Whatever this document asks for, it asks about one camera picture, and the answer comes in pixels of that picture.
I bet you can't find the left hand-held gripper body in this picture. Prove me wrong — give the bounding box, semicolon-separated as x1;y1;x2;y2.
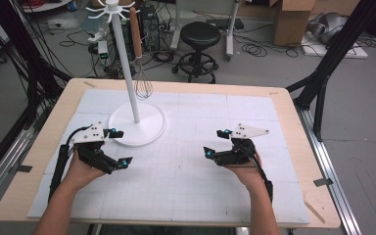
72;121;117;175

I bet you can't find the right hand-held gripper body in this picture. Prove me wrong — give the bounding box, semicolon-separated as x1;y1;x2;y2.
213;122;270;166

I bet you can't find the white hook stand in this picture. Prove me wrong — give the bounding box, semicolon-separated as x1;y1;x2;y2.
85;0;167;147

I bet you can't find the wire whisk with wooden handle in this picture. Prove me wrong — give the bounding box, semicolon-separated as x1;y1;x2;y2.
128;6;155;101

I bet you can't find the person's left hand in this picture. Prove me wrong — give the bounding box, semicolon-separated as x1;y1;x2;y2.
60;150;108;194

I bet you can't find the person's right hand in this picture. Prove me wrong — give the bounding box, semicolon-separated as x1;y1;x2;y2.
224;147;266;194

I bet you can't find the white grid mat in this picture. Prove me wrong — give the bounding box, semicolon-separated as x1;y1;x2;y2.
26;88;311;226

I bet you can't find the wooden table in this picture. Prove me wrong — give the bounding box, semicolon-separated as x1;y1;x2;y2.
0;77;342;229

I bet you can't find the white power adapter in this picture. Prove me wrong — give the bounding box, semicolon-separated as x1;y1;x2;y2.
96;40;110;60

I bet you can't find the thin wooden strip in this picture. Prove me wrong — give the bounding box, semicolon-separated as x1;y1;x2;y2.
303;199;327;225

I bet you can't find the white stand leg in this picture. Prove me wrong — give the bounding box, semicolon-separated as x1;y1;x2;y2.
225;0;241;62
169;0;182;51

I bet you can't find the black round stool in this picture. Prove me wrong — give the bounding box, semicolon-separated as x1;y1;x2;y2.
171;21;222;84

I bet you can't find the black computer tower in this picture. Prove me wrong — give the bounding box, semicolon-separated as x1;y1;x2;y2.
139;4;162;53

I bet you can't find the flat black box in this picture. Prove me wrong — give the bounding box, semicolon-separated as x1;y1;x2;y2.
207;18;245;31

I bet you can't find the cardboard box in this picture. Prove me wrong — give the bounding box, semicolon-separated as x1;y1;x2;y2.
271;0;316;48

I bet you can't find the grey device on floor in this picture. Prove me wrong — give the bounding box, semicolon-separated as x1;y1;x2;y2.
307;12;350;45

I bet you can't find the white floor board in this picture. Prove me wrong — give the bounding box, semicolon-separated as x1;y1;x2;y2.
299;31;369;60

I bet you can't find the black sleeved gripper cable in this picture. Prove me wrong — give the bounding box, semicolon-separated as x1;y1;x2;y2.
241;140;274;204
46;124;94;204

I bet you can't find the coiled black cable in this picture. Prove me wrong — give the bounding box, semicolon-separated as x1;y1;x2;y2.
240;42;269;59

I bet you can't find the aluminium rail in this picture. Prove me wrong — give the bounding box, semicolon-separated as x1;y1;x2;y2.
295;106;363;235
0;126;35;213

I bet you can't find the black metal frame stand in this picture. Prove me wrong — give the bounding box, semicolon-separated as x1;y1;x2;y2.
285;0;376;143
0;0;73;188

